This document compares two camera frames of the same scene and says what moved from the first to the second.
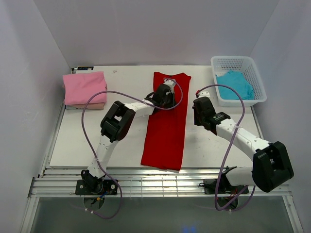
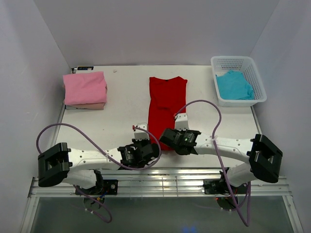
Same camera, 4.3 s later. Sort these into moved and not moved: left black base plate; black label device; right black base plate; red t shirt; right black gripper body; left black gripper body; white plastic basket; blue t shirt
Moved: red t shirt; left black gripper body; right black gripper body
Not moved: left black base plate; blue t shirt; black label device; right black base plate; white plastic basket
